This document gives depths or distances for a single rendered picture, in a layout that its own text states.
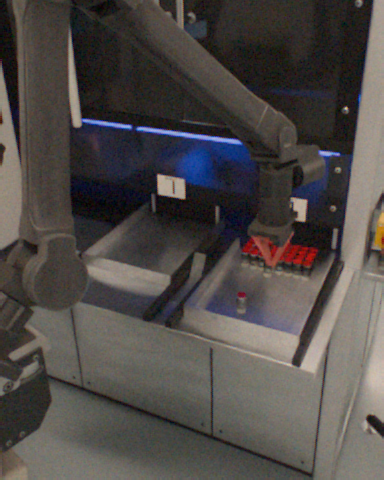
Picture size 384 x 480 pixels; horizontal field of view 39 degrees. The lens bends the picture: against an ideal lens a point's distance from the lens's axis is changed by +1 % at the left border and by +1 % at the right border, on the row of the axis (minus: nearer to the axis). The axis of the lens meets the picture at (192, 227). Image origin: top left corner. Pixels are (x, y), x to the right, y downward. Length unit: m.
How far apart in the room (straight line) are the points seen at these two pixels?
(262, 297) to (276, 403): 0.58
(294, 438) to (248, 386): 0.22
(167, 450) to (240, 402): 0.39
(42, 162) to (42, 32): 0.15
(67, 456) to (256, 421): 0.70
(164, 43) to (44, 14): 0.17
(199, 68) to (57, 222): 0.30
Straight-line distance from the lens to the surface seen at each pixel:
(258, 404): 1.83
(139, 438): 2.16
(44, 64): 0.70
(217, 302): 1.26
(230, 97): 0.85
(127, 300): 1.29
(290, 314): 1.24
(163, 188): 1.52
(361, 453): 2.17
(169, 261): 1.42
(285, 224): 0.98
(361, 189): 1.33
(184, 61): 0.80
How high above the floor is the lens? 1.63
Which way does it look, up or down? 28 degrees down
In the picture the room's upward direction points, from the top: 1 degrees counter-clockwise
